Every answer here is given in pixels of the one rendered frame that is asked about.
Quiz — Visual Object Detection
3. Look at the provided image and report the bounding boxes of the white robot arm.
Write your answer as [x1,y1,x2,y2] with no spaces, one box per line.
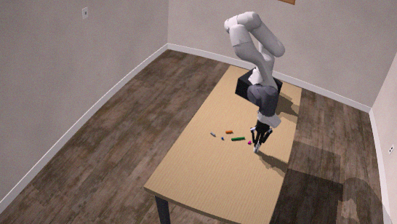
[225,12,285,128]

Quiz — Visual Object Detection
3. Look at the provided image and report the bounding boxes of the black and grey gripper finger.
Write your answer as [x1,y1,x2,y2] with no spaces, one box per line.
[250,127,262,153]
[257,128,273,152]

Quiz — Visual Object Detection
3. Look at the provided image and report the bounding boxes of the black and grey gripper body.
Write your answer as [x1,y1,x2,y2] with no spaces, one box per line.
[255,120,270,134]

